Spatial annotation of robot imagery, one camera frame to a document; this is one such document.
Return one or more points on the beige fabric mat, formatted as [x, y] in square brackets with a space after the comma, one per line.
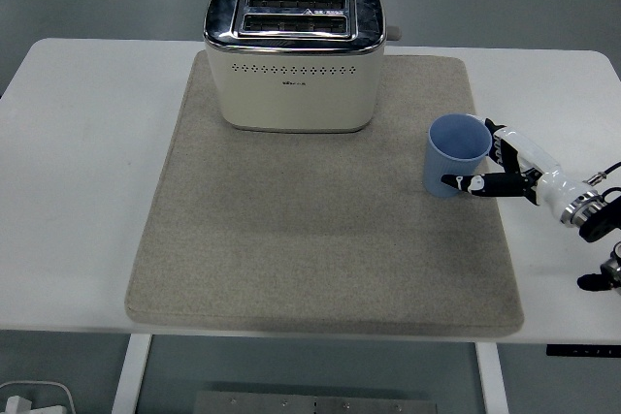
[291, 249]

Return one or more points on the white table leg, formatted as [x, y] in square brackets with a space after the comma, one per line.
[492, 380]
[130, 375]

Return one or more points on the blue ribbed plastic cup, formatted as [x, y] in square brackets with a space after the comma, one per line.
[448, 162]

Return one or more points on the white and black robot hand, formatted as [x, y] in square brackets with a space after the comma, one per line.
[529, 152]

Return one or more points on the black table control panel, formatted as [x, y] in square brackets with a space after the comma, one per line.
[582, 350]

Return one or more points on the white plug block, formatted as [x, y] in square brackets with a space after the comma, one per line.
[17, 405]

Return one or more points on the grey metal plate with screws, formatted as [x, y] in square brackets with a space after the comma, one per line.
[315, 405]

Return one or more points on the cream and chrome toaster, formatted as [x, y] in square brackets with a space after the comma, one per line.
[291, 94]

